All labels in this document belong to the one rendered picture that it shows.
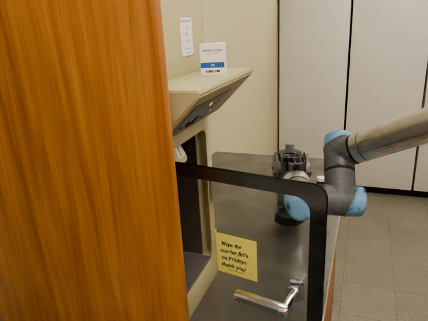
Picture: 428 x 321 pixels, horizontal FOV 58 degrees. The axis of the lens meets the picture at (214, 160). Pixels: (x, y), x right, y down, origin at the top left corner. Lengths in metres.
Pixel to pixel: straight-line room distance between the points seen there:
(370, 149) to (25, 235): 0.76
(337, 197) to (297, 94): 2.84
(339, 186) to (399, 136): 0.18
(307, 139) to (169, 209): 3.30
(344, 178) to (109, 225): 0.58
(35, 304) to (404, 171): 3.44
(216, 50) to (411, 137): 0.46
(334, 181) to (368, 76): 2.75
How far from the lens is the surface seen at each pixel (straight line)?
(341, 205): 0.97
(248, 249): 0.65
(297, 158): 1.12
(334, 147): 1.02
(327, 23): 3.68
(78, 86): 0.62
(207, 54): 0.80
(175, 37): 0.80
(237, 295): 0.64
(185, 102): 0.62
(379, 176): 3.93
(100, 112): 0.61
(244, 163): 1.96
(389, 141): 0.95
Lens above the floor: 1.61
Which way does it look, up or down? 19 degrees down
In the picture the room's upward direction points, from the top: 3 degrees counter-clockwise
